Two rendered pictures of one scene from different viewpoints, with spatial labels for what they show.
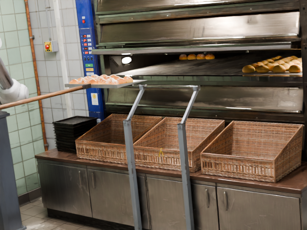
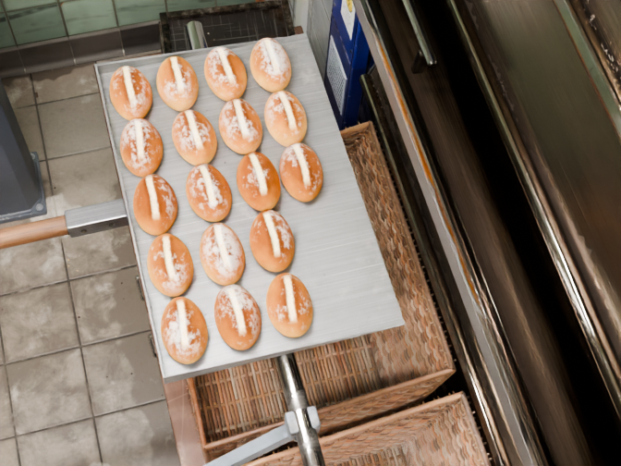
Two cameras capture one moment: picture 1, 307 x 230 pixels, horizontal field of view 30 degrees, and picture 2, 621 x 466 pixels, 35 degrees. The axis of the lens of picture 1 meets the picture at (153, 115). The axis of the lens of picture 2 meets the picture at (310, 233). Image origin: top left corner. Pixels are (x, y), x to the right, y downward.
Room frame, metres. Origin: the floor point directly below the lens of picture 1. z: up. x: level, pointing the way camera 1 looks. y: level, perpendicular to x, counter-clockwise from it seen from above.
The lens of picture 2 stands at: (3.89, -0.12, 2.52)
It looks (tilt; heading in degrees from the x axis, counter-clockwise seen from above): 63 degrees down; 30
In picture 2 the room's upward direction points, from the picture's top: 6 degrees clockwise
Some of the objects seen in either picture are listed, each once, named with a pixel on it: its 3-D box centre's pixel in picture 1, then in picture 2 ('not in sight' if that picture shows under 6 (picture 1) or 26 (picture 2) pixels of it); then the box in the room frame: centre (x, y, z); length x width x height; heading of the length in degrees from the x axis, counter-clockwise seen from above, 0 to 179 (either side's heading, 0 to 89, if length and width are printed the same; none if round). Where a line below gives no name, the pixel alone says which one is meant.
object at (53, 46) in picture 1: (50, 46); not in sight; (5.29, 0.87, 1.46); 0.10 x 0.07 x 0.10; 51
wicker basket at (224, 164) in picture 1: (252, 148); not in sight; (3.79, -0.65, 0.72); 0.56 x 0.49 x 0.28; 52
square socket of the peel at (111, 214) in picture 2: (85, 86); (96, 217); (4.29, 0.49, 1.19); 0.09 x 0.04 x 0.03; 142
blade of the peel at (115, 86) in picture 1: (105, 81); (241, 188); (4.46, 0.35, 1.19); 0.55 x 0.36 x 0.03; 52
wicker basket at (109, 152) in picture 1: (119, 137); (290, 291); (4.54, 0.29, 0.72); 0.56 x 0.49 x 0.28; 51
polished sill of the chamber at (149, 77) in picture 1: (193, 78); not in sight; (4.41, -0.34, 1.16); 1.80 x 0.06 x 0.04; 51
